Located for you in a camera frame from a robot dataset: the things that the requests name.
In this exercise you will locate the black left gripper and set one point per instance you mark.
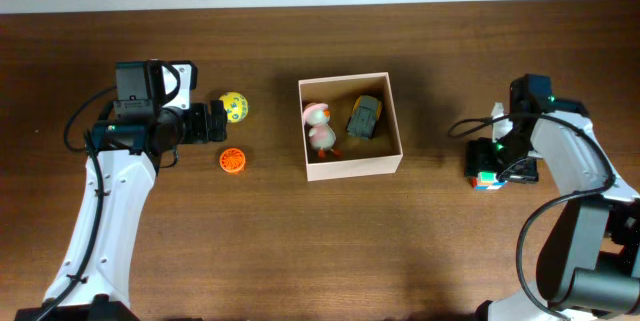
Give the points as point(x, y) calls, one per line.
point(208, 125)

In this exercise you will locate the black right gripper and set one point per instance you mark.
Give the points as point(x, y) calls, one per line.
point(478, 160)

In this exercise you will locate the yellow patterned ball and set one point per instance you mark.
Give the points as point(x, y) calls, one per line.
point(235, 105)

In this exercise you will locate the pastel puzzle cube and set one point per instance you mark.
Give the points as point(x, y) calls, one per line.
point(486, 181)

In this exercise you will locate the orange ridged disc toy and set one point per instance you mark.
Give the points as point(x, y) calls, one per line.
point(232, 160)

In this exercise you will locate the white pink duck toy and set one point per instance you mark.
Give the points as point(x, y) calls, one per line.
point(321, 136)

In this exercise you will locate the grey toy car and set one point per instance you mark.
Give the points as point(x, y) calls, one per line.
point(364, 117)

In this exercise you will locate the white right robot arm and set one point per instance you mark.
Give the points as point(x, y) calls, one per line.
point(588, 268)

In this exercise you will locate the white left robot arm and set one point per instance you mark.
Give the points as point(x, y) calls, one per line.
point(151, 115)

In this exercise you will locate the pink open box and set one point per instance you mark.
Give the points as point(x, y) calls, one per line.
point(379, 154)

